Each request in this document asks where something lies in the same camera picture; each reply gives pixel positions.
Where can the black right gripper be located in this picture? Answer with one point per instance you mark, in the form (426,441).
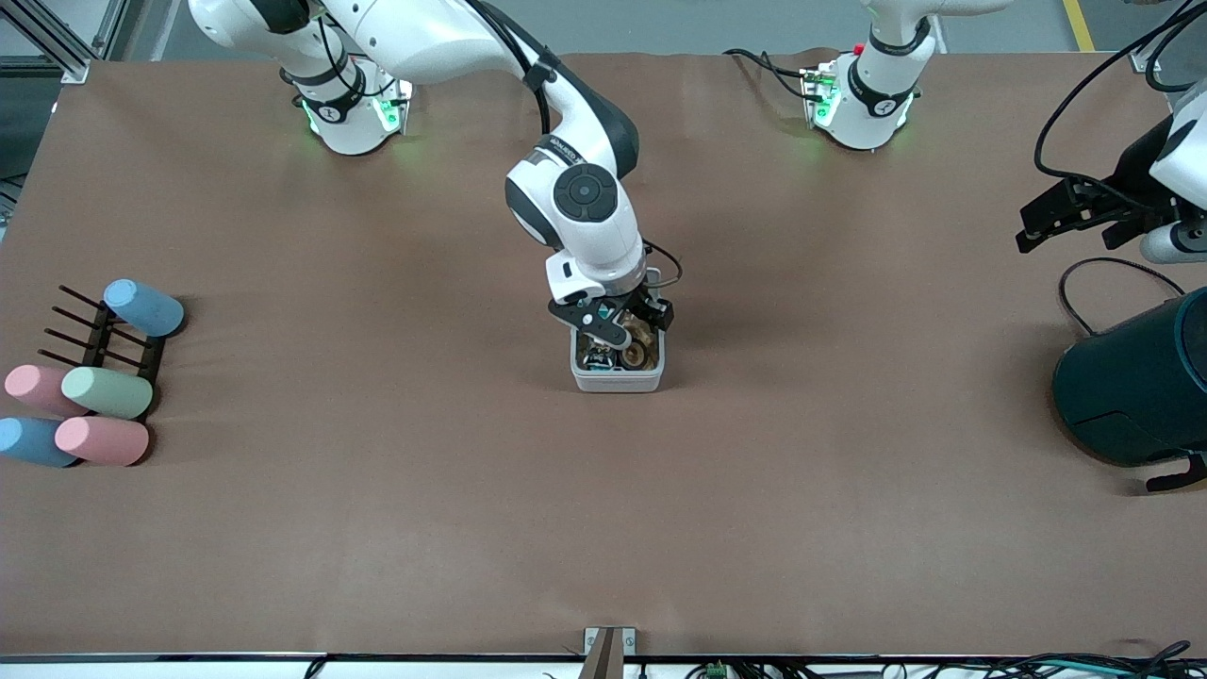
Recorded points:
(650,306)

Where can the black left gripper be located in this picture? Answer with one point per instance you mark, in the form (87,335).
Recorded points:
(1134,175)

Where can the black tape roll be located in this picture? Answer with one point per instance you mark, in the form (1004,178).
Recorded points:
(634,356)

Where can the black tissue pack wrapper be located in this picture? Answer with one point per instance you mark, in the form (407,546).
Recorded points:
(592,356)

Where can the white square lidded bin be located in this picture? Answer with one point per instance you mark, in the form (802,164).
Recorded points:
(618,380)

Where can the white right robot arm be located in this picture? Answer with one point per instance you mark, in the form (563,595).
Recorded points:
(585,236)

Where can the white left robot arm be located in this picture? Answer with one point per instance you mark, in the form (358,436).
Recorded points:
(863,113)

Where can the beige snack in clear bag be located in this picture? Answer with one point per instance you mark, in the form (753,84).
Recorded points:
(647,334)

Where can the dark teal round appliance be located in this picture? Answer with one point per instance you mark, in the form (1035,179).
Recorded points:
(1132,387)

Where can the brown paper table cover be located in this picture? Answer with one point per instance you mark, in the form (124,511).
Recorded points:
(471,528)

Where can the black curved hook piece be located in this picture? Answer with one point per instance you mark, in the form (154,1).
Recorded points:
(1177,474)

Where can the green terminal connector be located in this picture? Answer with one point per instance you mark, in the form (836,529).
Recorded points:
(717,670)

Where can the blue plastic cup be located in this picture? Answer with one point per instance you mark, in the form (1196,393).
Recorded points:
(28,441)
(143,306)

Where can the green plastic cup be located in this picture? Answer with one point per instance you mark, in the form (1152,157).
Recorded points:
(107,392)

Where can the black peg cup rack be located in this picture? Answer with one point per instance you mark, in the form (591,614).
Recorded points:
(97,344)

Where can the pink plastic cup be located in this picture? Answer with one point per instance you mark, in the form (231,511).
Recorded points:
(102,440)
(33,387)

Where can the metal corner bracket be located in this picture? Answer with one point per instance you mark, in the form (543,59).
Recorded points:
(1149,62)

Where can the metal table edge bracket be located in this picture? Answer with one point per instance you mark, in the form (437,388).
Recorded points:
(608,651)

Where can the aluminium frame profile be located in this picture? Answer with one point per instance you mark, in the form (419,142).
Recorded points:
(61,47)

